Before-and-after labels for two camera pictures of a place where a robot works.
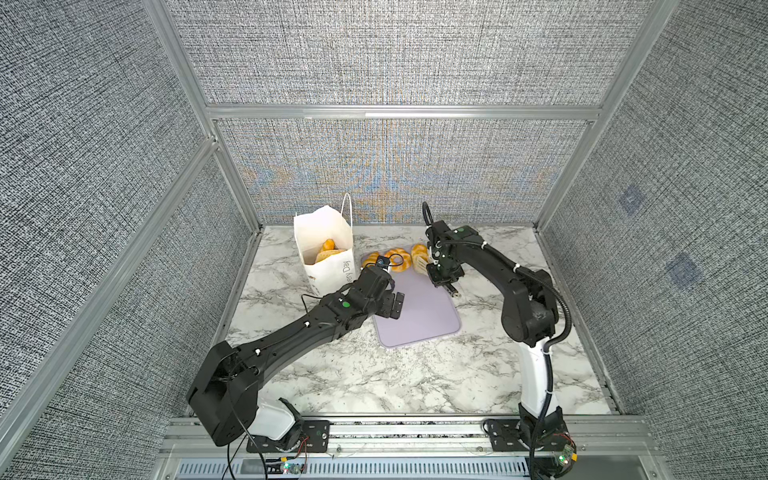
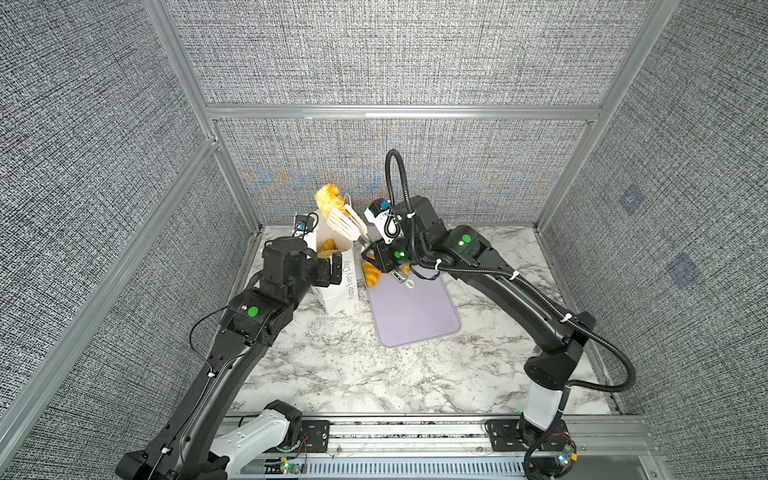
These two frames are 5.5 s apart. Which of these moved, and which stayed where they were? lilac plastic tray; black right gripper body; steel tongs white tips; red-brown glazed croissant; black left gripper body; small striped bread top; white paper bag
Moved: small striped bread top; steel tongs white tips; black left gripper body; black right gripper body
Stayed: lilac plastic tray; red-brown glazed croissant; white paper bag
